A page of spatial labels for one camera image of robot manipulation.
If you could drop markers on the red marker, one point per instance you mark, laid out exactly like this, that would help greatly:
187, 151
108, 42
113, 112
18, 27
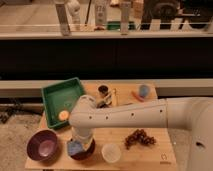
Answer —
136, 96

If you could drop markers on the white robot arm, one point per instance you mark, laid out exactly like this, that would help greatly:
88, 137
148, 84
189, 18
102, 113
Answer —
191, 113

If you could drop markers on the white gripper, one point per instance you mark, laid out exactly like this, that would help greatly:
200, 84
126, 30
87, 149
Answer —
82, 135

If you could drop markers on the green plastic tray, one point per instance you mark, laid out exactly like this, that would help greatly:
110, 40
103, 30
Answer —
58, 97

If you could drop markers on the purple bowl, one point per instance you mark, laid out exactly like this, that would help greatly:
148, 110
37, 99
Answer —
43, 146

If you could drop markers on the dark small cup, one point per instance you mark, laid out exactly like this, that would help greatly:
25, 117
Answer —
103, 91

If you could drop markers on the wooden utensil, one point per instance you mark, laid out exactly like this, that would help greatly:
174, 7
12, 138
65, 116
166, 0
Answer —
110, 99

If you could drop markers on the blue sponge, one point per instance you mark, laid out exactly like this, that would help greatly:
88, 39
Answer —
74, 147

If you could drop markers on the orange ball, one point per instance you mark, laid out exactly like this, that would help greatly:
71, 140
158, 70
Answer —
63, 115

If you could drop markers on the brown grape bunch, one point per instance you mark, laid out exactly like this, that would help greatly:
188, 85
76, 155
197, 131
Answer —
139, 136

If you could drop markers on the green box background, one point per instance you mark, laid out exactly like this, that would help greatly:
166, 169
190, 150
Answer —
116, 25

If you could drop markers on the blue cup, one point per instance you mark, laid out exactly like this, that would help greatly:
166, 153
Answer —
144, 90

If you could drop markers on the red bowl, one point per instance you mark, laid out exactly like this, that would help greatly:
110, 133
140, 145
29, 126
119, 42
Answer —
87, 152

